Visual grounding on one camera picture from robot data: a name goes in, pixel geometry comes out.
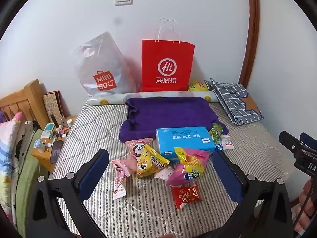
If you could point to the black smartphone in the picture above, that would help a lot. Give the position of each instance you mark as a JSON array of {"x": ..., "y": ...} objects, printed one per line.
[{"x": 57, "y": 151}]

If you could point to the fruit print paper roll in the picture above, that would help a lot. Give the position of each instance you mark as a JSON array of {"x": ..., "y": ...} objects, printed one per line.
[{"x": 109, "y": 100}]

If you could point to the pale pink snack packet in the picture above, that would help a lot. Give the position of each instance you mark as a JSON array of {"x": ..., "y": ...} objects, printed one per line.
[{"x": 130, "y": 164}]

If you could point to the grey checked cloth bag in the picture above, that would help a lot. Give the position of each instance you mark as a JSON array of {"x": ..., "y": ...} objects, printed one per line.
[{"x": 232, "y": 101}]

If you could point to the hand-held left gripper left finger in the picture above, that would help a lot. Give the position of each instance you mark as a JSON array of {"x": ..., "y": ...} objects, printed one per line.
[{"x": 95, "y": 173}]

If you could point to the green snack packet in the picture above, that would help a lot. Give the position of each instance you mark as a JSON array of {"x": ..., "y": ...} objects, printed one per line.
[{"x": 216, "y": 131}]

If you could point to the patterned notebook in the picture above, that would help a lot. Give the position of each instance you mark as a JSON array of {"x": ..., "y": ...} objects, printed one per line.
[{"x": 50, "y": 104}]

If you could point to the red gold snack packet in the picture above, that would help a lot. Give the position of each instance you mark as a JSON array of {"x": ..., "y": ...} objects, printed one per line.
[{"x": 185, "y": 194}]

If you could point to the blue tissue pack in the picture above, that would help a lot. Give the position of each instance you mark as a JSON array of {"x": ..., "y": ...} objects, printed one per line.
[{"x": 183, "y": 141}]

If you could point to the teal white box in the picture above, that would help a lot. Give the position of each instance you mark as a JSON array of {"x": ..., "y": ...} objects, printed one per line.
[{"x": 47, "y": 131}]

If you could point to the grey plastic shopping bag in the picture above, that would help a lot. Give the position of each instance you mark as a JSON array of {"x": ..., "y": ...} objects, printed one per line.
[{"x": 104, "y": 62}]

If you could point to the person's right hand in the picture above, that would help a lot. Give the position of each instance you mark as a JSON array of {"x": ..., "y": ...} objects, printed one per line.
[{"x": 310, "y": 197}]

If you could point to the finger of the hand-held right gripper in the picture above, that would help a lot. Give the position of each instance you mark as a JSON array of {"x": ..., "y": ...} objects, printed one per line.
[
  {"x": 288, "y": 140},
  {"x": 309, "y": 141}
]

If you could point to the wooden headboard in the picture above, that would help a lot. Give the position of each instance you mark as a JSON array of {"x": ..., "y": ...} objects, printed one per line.
[{"x": 24, "y": 96}]

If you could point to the purple towel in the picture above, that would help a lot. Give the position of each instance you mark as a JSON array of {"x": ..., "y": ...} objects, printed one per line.
[{"x": 168, "y": 114}]

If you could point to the pink yellow snack bag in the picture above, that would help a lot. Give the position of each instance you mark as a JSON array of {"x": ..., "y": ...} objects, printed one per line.
[{"x": 188, "y": 166}]

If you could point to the light pink dotted snack packet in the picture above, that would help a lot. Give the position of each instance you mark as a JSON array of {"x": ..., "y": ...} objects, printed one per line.
[{"x": 164, "y": 173}]

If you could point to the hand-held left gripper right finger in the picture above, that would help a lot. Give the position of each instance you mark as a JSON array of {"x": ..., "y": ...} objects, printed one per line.
[{"x": 227, "y": 176}]

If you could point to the small blue white box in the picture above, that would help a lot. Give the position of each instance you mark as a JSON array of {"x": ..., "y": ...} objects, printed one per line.
[{"x": 38, "y": 143}]

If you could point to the colourful striped pillow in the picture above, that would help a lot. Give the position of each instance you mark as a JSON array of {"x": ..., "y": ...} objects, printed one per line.
[{"x": 8, "y": 153}]

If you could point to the clear bottle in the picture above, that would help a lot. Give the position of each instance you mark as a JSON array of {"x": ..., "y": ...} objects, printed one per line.
[{"x": 62, "y": 121}]

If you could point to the small white jar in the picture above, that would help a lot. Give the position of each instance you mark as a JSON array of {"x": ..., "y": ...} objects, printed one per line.
[{"x": 69, "y": 122}]

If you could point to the brown wooden door frame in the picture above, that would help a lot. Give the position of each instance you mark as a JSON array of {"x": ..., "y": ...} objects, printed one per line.
[{"x": 252, "y": 29}]

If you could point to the green blanket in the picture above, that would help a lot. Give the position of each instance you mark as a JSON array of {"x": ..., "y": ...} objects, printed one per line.
[{"x": 27, "y": 178}]

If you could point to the wooden nightstand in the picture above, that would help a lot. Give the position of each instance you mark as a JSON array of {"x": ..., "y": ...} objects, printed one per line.
[{"x": 42, "y": 158}]

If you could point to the long pink white snack packet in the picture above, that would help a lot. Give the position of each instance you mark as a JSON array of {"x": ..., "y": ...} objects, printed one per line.
[{"x": 120, "y": 186}]

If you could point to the blue snack packet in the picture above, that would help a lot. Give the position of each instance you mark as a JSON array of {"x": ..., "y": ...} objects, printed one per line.
[{"x": 219, "y": 146}]

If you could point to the white red snack packet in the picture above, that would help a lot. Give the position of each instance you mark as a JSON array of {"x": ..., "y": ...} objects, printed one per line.
[{"x": 227, "y": 142}]

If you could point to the yellow chip bag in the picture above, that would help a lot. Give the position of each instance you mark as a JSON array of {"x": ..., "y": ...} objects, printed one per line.
[{"x": 198, "y": 86}]

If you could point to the yellow snack packet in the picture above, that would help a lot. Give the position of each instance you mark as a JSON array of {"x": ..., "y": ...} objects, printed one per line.
[{"x": 148, "y": 166}]

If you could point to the pink panda snack packet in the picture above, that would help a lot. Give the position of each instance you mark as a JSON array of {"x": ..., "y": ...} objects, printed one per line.
[{"x": 137, "y": 147}]

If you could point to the red paper bag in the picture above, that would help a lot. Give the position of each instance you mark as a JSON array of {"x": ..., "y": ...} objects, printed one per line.
[{"x": 168, "y": 54}]

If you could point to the striped bed mattress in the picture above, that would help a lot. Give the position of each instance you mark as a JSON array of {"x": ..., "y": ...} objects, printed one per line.
[{"x": 99, "y": 129}]

